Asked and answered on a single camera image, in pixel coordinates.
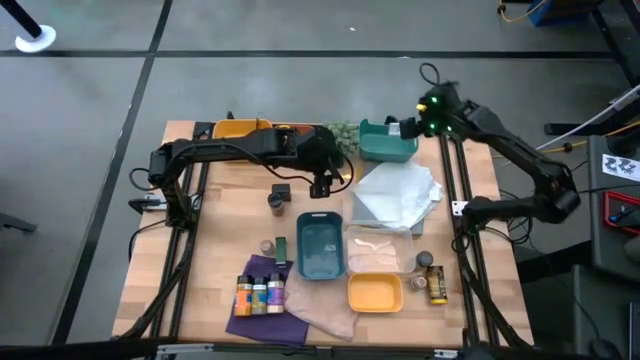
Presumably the dark teal plastic bin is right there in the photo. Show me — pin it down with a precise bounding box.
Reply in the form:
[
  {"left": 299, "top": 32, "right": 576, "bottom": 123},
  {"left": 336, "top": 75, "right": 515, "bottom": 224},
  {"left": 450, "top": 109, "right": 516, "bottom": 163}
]
[{"left": 295, "top": 211, "right": 347, "bottom": 281}]

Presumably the light teal plastic bin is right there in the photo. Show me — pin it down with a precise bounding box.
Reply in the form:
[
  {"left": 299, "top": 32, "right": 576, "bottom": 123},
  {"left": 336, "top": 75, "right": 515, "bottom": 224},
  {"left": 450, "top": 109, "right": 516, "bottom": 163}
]
[{"left": 358, "top": 118, "right": 419, "bottom": 164}]

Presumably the black stand foot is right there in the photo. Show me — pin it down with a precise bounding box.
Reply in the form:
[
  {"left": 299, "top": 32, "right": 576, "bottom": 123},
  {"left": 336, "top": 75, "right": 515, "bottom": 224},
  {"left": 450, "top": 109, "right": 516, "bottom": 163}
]
[{"left": 0, "top": 211, "right": 39, "bottom": 234}]

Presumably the white crumpled sheet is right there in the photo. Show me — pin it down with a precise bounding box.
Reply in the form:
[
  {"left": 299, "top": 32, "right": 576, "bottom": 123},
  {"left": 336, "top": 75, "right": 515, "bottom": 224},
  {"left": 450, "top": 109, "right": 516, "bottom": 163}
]
[{"left": 352, "top": 160, "right": 445, "bottom": 230}]

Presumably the yellow-capped spice bottle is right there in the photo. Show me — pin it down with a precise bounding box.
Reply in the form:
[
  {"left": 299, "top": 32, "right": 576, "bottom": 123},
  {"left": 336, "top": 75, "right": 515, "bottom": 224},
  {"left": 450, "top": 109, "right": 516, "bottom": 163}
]
[{"left": 426, "top": 265, "right": 449, "bottom": 306}]

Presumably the purple cloth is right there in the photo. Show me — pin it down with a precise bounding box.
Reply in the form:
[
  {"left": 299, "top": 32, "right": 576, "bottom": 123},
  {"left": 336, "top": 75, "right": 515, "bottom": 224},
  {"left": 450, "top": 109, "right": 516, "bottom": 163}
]
[{"left": 224, "top": 253, "right": 311, "bottom": 347}]

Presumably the white printed sticker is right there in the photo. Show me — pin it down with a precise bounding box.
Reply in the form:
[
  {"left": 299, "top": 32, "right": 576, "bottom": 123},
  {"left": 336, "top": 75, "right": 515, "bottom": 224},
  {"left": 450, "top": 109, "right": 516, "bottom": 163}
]
[{"left": 601, "top": 153, "right": 640, "bottom": 183}]

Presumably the large yellow plastic bin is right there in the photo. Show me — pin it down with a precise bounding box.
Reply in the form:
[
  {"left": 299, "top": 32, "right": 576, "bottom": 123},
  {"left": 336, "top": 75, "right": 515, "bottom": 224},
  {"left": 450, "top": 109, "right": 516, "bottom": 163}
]
[{"left": 212, "top": 118, "right": 275, "bottom": 142}]

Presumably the green box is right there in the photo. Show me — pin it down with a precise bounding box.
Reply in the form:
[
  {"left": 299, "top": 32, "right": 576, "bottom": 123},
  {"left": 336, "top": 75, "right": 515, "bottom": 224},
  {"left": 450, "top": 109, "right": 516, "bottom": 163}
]
[{"left": 274, "top": 236, "right": 289, "bottom": 267}]

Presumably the black crossbar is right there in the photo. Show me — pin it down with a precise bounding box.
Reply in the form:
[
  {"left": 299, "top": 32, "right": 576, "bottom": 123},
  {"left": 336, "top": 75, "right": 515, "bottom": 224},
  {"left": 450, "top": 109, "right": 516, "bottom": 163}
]
[{"left": 0, "top": 337, "right": 501, "bottom": 360}]

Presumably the green label spice bottle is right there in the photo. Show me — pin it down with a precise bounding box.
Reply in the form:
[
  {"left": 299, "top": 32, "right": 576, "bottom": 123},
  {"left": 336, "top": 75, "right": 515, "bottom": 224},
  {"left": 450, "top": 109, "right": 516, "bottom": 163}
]
[{"left": 250, "top": 276, "right": 269, "bottom": 316}]

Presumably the dark side table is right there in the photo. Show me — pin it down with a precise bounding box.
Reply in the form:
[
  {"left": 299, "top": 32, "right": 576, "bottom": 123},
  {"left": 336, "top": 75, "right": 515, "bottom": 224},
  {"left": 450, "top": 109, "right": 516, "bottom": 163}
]
[{"left": 588, "top": 133, "right": 640, "bottom": 274}]

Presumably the pole stand white base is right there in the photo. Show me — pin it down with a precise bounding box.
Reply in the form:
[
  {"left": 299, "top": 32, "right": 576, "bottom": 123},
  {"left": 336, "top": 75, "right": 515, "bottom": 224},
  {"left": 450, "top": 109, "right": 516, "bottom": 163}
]
[{"left": 0, "top": 0, "right": 58, "bottom": 54}]

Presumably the black floor stand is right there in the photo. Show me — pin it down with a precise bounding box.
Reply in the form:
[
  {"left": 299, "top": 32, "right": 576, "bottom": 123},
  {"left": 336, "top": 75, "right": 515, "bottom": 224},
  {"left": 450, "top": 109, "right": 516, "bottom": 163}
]
[{"left": 543, "top": 0, "right": 640, "bottom": 137}]

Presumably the clear plastic container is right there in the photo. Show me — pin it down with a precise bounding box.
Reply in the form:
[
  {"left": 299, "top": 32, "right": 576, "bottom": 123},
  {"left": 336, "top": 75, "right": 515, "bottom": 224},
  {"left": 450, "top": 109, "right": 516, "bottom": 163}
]
[{"left": 345, "top": 224, "right": 416, "bottom": 275}]

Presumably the grey mat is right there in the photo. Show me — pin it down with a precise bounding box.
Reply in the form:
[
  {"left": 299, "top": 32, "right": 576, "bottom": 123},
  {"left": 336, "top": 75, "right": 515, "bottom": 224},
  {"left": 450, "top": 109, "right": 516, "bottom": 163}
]
[{"left": 351, "top": 164, "right": 427, "bottom": 237}]

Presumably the beige cloth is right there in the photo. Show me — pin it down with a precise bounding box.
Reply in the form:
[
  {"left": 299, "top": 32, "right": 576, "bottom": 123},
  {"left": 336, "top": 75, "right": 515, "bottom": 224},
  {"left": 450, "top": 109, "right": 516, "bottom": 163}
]
[{"left": 283, "top": 269, "right": 360, "bottom": 342}]

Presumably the black aluminium table frame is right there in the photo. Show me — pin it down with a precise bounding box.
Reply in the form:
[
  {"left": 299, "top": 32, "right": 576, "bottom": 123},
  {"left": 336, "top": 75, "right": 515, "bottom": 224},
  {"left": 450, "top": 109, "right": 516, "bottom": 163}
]
[{"left": 115, "top": 119, "right": 535, "bottom": 351}]

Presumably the blue box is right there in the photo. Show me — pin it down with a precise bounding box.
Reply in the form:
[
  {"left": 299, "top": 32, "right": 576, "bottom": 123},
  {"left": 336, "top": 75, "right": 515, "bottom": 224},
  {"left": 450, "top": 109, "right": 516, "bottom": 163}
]
[{"left": 527, "top": 0, "right": 594, "bottom": 27}]

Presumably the red-framed tray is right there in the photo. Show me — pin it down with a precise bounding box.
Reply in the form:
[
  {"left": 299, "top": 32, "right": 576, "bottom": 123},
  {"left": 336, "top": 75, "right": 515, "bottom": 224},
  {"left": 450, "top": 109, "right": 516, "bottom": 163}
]
[{"left": 602, "top": 190, "right": 640, "bottom": 236}]

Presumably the small yellow plastic bin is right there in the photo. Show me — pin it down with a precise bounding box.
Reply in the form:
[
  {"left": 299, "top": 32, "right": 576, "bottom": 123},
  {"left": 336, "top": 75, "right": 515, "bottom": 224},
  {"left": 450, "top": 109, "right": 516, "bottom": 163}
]
[{"left": 347, "top": 272, "right": 404, "bottom": 314}]

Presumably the yellow cable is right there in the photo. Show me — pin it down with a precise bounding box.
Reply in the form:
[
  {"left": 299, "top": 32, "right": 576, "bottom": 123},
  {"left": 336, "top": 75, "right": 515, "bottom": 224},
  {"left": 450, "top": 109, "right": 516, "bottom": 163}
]
[
  {"left": 541, "top": 121, "right": 640, "bottom": 154},
  {"left": 496, "top": 0, "right": 549, "bottom": 24}
]

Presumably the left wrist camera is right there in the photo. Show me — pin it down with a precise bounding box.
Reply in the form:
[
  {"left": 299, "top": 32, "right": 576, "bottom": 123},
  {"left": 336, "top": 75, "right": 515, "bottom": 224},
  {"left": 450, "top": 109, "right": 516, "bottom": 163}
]
[{"left": 309, "top": 173, "right": 332, "bottom": 199}]

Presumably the white rod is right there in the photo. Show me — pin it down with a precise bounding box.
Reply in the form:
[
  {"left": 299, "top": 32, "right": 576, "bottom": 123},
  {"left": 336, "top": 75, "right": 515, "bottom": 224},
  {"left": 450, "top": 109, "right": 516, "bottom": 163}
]
[{"left": 534, "top": 83, "right": 640, "bottom": 152}]

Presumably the green succulent plant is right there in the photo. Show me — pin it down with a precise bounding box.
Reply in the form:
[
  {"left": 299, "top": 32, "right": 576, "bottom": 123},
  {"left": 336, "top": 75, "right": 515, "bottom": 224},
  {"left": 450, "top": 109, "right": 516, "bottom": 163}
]
[{"left": 323, "top": 119, "right": 361, "bottom": 156}]

